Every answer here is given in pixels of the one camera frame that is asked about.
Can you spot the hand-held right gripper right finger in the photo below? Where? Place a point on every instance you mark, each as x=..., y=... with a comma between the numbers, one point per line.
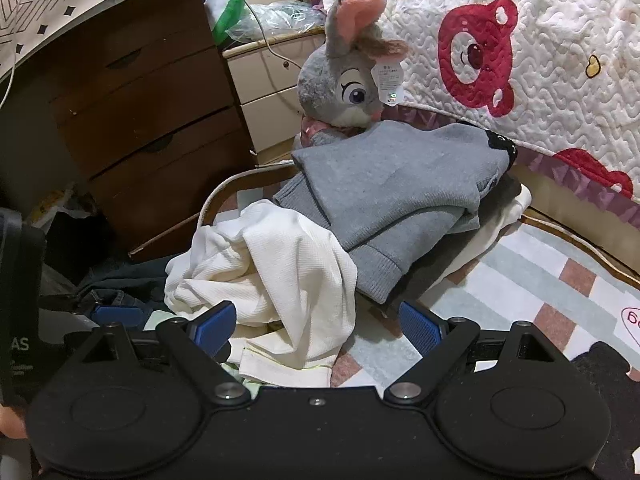
x=417, y=327

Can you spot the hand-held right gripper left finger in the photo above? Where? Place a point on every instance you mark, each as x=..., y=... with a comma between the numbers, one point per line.
x=217, y=320

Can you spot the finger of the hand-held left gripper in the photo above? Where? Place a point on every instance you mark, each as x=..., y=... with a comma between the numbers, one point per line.
x=117, y=316

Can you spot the white waffle shirt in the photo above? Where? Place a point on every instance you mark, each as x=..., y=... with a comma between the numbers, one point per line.
x=280, y=270

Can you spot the person's left hand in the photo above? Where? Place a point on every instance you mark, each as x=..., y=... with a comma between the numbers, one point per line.
x=10, y=422

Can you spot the dark blue jeans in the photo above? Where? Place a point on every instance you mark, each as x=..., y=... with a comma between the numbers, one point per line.
x=125, y=285

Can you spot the black bag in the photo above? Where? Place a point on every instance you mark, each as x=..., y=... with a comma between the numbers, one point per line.
x=75, y=245

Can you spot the dark grey garment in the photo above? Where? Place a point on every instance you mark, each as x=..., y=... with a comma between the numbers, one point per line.
x=450, y=260

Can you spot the striped pastel rug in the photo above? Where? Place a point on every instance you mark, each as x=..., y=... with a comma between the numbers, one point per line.
x=500, y=285

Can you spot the thin wooden stick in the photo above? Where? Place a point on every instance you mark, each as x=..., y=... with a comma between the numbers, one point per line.
x=165, y=235

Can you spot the grey knit sweater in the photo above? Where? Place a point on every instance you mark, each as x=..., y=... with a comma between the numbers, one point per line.
x=390, y=185

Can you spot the beige bed base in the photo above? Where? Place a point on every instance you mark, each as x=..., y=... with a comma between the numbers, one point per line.
x=575, y=215

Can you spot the brown wooden dresser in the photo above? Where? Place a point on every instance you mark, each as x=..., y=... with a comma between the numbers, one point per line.
x=150, y=100

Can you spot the cream nightstand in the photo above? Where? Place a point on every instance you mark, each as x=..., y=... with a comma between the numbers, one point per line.
x=265, y=85

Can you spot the white paper tag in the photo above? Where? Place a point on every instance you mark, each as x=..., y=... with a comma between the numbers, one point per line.
x=389, y=82

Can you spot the grey plush rabbit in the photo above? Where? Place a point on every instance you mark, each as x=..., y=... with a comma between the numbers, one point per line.
x=325, y=85

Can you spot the geometric patterned table cover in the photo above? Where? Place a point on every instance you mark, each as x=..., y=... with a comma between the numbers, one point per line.
x=50, y=0

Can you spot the white bear print quilt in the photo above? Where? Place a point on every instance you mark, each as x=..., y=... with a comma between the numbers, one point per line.
x=550, y=60

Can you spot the clear plastic bag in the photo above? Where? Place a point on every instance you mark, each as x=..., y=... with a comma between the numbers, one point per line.
x=280, y=20

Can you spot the green and white bag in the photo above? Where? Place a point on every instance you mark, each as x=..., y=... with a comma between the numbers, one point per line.
x=227, y=5

